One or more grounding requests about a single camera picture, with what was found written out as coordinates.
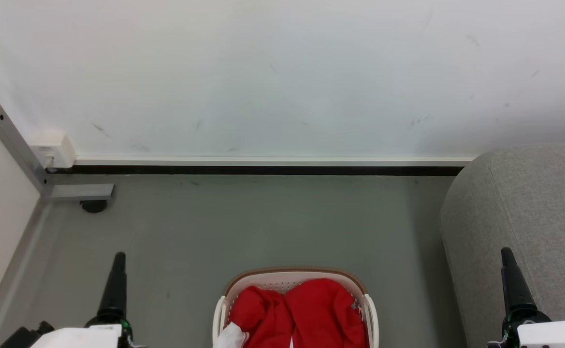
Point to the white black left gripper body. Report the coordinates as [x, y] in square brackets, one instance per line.
[89, 336]

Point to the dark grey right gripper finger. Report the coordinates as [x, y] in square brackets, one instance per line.
[516, 285]

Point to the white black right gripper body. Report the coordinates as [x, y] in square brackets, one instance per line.
[548, 334]

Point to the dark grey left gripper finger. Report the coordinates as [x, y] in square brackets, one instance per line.
[116, 290]

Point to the red garment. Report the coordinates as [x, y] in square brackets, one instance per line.
[311, 314]

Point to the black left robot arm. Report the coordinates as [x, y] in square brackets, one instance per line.
[23, 337]

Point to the grey fabric sofa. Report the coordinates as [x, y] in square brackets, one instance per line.
[528, 217]

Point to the white cloth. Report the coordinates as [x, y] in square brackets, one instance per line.
[232, 337]

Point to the white plastic laundry basket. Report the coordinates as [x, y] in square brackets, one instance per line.
[292, 279]

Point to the white black baseboard strip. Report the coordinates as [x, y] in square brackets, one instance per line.
[268, 166]

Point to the black round frame foot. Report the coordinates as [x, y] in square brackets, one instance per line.
[94, 206]

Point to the white wall socket box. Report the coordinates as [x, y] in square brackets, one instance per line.
[52, 150]

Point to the grey metal frame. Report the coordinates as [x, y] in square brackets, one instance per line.
[16, 145]

